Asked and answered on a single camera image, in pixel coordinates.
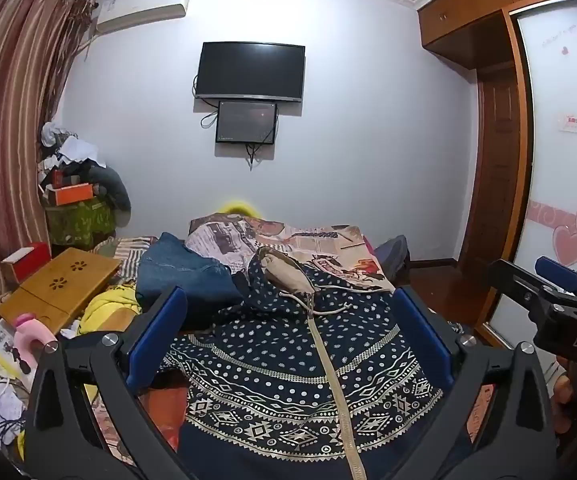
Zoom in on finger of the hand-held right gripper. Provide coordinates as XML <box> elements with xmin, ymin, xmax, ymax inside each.
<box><xmin>535</xmin><ymin>256</ymin><xmax>577</xmax><ymax>307</ymax></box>
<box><xmin>487</xmin><ymin>259</ymin><xmax>555</xmax><ymax>313</ymax></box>

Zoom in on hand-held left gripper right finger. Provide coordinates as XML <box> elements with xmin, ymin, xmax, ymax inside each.
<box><xmin>393</xmin><ymin>285</ymin><xmax>560</xmax><ymax>480</ymax></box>

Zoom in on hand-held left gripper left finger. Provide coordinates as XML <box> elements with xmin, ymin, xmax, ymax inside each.
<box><xmin>23</xmin><ymin>285</ymin><xmax>190</xmax><ymax>480</ymax></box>

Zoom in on navy patterned hoodie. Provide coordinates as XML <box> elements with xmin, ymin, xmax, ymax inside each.
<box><xmin>161</xmin><ymin>246</ymin><xmax>474</xmax><ymax>480</ymax></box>

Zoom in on pile of clothes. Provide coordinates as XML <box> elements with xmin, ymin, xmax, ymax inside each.
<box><xmin>36</xmin><ymin>121</ymin><xmax>109</xmax><ymax>196</ymax></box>

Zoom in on person's right hand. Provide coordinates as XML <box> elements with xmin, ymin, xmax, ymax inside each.
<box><xmin>553</xmin><ymin>375</ymin><xmax>575</xmax><ymax>435</ymax></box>

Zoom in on yellow cloth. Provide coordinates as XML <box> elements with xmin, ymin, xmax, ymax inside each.
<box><xmin>78</xmin><ymin>285</ymin><xmax>142</xmax><ymax>335</ymax></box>

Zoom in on blue jeans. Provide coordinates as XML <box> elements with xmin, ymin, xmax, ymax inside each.
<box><xmin>135</xmin><ymin>231</ymin><xmax>245</xmax><ymax>325</ymax></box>

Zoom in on striped bed sheet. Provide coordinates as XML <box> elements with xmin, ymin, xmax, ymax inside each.
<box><xmin>92</xmin><ymin>235</ymin><xmax>162</xmax><ymax>281</ymax></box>

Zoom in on wooden folding lap desk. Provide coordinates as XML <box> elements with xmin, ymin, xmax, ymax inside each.
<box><xmin>0</xmin><ymin>247</ymin><xmax>122</xmax><ymax>335</ymax></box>

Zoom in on white heart-sticker sliding door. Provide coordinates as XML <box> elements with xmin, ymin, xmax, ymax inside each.
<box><xmin>486</xmin><ymin>0</ymin><xmax>577</xmax><ymax>391</ymax></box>

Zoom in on pink plastic toy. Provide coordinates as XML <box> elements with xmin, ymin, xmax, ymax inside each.
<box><xmin>12</xmin><ymin>312</ymin><xmax>55</xmax><ymax>367</ymax></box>

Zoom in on green patterned cloth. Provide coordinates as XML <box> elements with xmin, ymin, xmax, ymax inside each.
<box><xmin>46</xmin><ymin>197</ymin><xmax>118</xmax><ymax>256</ymax></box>

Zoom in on red and white box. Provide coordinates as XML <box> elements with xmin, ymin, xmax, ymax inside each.
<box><xmin>1</xmin><ymin>242</ymin><xmax>52</xmax><ymax>288</ymax></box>

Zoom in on orange box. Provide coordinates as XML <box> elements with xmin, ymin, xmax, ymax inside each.
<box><xmin>44</xmin><ymin>184</ymin><xmax>94</xmax><ymax>207</ymax></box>

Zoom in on striped red curtain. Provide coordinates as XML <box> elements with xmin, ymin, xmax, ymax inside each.
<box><xmin>0</xmin><ymin>0</ymin><xmax>96</xmax><ymax>331</ymax></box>

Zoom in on wooden wardrobe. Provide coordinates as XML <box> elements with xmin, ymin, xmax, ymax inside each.
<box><xmin>416</xmin><ymin>0</ymin><xmax>577</xmax><ymax>346</ymax></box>

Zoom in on white air conditioner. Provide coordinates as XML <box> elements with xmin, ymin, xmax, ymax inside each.
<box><xmin>94</xmin><ymin>0</ymin><xmax>192</xmax><ymax>36</ymax></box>

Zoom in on small black wall monitor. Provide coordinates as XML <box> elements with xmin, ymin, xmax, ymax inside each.
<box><xmin>215</xmin><ymin>100</ymin><xmax>278</xmax><ymax>145</ymax></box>

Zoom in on wall-mounted black television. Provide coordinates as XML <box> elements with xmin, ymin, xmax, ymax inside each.
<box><xmin>193</xmin><ymin>41</ymin><xmax>307</xmax><ymax>103</ymax></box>

